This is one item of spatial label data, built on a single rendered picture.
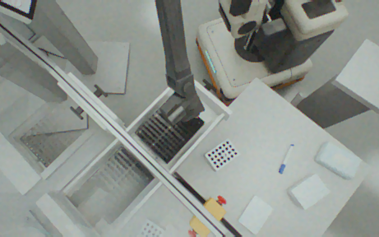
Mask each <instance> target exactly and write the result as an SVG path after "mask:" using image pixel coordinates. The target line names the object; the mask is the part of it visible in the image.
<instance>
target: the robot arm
mask: <svg viewBox="0 0 379 237"><path fill-rule="evenodd" d="M155 6H156V11H157V17H158V21H159V27H160V34H161V38H162V41H163V48H164V56H165V62H166V64H165V68H166V73H165V76H166V82H167V85H168V87H169V88H170V89H172V90H173V91H174V93H173V94H172V95H171V96H170V97H169V100H168V101H167V102H166V103H165V104H164V106H163V107H162V108H161V109H160V112H161V114H162V115H163V116H164V118H165V119H166V121H168V122H169V123H170V124H171V125H172V126H174V125H175V124H176V123H177V122H178V121H180V122H181V121H183V122H186V121H189V120H190V119H192V118H195V117H198V116H199V115H200V113H202V112H203V111H204V112H205V110H206V109H205V108H204V106H203V104H202V102H201V100H200V98H199V97H198V94H197V93H196V88H195V81H194V76H193V73H192V71H191V66H190V62H189V60H188V57H187V46H186V40H185V30H184V25H183V10H182V4H181V0H155Z"/></svg>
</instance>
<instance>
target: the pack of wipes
mask: <svg viewBox="0 0 379 237"><path fill-rule="evenodd" d="M315 161H317V162H318V163H319V164H322V165H324V166H325V167H327V168H328V169H330V170H333V171H334V172H335V173H337V174H339V175H340V176H343V177H344V178H346V179H353V178H354V176H355V174H356V173H357V171H358V167H359V166H360V164H361V162H362V160H361V159H359V158H358V157H357V156H353V155H352V154H351V153H348V152H347V151H346V150H342V148H340V147H337V146H336V145H335V144H332V143H331V142H325V143H324V144H323V145H322V147H321V149H320V151H319V152H318V155H317V158H316V159H315Z"/></svg>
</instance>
